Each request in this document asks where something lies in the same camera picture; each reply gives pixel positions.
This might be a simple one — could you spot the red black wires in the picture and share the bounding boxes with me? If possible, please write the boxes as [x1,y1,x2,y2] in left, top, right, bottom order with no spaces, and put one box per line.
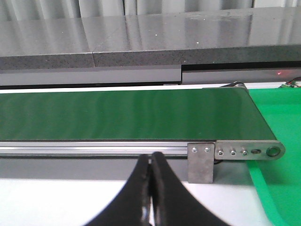
[279,77,301,89]

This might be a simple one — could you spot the grey stone countertop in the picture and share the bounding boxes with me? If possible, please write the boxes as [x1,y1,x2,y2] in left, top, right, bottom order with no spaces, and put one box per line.
[0,7,301,70]

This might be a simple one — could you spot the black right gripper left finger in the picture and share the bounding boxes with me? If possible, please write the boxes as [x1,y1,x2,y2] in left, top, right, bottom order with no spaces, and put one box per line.
[87,154,151,226]

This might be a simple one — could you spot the white curtain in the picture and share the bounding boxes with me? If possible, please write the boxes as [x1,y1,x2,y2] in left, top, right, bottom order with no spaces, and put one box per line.
[0,0,301,21]

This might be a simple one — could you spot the aluminium conveyor frame rail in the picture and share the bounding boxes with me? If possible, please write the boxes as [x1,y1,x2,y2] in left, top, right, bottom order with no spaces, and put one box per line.
[0,140,285,161]

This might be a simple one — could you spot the green tray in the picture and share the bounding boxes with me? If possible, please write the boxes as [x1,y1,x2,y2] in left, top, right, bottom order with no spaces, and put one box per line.
[247,88,301,226]

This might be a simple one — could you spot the green conveyor belt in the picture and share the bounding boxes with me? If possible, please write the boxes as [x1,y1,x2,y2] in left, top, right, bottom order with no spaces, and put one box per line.
[0,87,275,140]

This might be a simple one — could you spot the steel conveyor support bracket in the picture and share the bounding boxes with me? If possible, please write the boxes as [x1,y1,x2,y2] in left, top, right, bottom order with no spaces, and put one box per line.
[187,143,215,184]

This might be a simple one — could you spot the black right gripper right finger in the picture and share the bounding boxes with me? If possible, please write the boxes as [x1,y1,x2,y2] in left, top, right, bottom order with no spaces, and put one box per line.
[151,152,228,226]

